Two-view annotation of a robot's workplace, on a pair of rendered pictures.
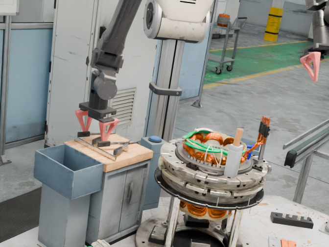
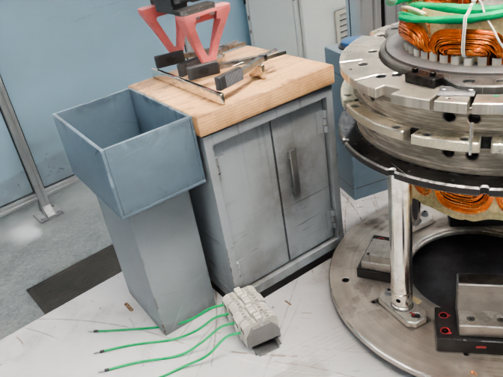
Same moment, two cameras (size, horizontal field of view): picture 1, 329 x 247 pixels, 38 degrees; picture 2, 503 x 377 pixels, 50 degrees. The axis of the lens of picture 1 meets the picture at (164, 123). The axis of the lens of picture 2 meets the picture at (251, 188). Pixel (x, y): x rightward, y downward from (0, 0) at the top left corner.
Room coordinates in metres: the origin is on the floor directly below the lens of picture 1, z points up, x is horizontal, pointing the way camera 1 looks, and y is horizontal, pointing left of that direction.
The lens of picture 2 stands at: (0.72, -0.12, 1.28)
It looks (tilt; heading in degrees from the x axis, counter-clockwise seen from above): 29 degrees down; 23
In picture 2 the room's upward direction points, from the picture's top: 10 degrees counter-clockwise
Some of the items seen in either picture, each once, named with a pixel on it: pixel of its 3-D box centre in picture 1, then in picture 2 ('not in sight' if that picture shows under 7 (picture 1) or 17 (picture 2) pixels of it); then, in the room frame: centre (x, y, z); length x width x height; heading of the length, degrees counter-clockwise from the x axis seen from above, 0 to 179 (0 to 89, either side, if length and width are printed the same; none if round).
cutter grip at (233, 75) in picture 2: (117, 150); (228, 78); (1.27, 0.12, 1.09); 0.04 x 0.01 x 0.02; 158
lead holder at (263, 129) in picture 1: (264, 129); not in sight; (1.31, -0.29, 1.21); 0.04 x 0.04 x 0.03; 53
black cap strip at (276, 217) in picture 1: (291, 220); not in sight; (1.60, -0.52, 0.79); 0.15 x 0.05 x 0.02; 91
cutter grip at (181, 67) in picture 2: (96, 140); (190, 66); (1.32, 0.19, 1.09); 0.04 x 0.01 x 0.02; 158
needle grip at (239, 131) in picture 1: (237, 139); not in sight; (1.20, -0.20, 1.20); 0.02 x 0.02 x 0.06
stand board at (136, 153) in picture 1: (108, 150); (227, 84); (1.35, 0.16, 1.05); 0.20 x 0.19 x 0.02; 143
